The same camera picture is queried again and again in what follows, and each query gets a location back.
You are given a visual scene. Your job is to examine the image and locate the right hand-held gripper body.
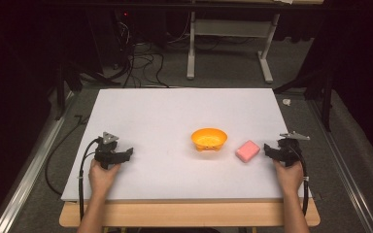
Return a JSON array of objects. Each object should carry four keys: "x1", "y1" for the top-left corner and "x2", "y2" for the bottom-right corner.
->
[{"x1": 275, "y1": 130, "x2": 312, "y2": 168}]

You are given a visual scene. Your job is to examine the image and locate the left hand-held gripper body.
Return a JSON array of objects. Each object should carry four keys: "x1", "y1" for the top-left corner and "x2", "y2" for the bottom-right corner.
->
[{"x1": 93, "y1": 131, "x2": 126, "y2": 170}]

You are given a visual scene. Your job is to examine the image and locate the person's left hand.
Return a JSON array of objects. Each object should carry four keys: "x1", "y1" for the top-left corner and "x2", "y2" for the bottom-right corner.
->
[{"x1": 87, "y1": 158, "x2": 122, "y2": 196}]

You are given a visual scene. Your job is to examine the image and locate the person's right hand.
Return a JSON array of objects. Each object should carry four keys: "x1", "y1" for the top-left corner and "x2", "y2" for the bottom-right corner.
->
[{"x1": 273, "y1": 158, "x2": 305, "y2": 197}]

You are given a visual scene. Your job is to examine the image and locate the pink soap bar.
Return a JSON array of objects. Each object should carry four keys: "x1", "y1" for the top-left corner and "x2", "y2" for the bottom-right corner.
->
[{"x1": 234, "y1": 139, "x2": 261, "y2": 164}]

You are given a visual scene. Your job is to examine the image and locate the white table board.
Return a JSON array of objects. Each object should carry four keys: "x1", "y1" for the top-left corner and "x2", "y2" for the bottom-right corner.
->
[{"x1": 60, "y1": 87, "x2": 313, "y2": 202}]

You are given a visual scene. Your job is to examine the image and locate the orange plastic bowl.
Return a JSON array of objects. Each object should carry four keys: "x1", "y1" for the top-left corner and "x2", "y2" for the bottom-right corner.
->
[{"x1": 190, "y1": 127, "x2": 228, "y2": 152}]

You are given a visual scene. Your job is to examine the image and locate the black metal stand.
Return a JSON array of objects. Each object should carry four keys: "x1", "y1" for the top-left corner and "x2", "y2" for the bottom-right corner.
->
[
  {"x1": 272, "y1": 62, "x2": 335, "y2": 133},
  {"x1": 53, "y1": 59, "x2": 122, "y2": 121}
]

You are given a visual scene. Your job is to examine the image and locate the wooden table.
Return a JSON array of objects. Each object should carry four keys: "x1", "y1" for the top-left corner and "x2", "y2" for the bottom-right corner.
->
[{"x1": 58, "y1": 197, "x2": 322, "y2": 228}]

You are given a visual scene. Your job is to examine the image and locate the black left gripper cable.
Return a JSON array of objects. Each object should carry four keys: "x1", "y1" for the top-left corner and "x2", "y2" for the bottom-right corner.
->
[{"x1": 78, "y1": 138, "x2": 101, "y2": 221}]

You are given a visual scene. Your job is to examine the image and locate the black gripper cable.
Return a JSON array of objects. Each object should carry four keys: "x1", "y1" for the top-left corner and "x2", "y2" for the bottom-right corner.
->
[
  {"x1": 78, "y1": 138, "x2": 101, "y2": 221},
  {"x1": 289, "y1": 145, "x2": 310, "y2": 217}
]

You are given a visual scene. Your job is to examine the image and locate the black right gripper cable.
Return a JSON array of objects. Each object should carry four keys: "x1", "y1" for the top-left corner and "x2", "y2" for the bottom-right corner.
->
[{"x1": 289, "y1": 145, "x2": 310, "y2": 217}]

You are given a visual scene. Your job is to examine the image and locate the black floor cable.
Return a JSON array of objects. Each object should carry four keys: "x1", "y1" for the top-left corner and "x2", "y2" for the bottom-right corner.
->
[{"x1": 44, "y1": 115, "x2": 91, "y2": 197}]

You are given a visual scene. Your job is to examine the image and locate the aluminium floor rail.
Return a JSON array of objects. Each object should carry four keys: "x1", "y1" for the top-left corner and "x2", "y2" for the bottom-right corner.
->
[
  {"x1": 0, "y1": 91, "x2": 76, "y2": 233},
  {"x1": 306, "y1": 99, "x2": 373, "y2": 233}
]

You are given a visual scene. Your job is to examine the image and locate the bundle of black floor cables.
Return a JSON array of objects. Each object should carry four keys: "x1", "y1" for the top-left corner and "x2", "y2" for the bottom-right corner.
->
[{"x1": 111, "y1": 18, "x2": 171, "y2": 89}]

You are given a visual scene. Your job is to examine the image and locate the white metal desk frame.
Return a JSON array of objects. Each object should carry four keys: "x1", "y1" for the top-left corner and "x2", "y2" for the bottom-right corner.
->
[{"x1": 186, "y1": 9, "x2": 282, "y2": 84}]

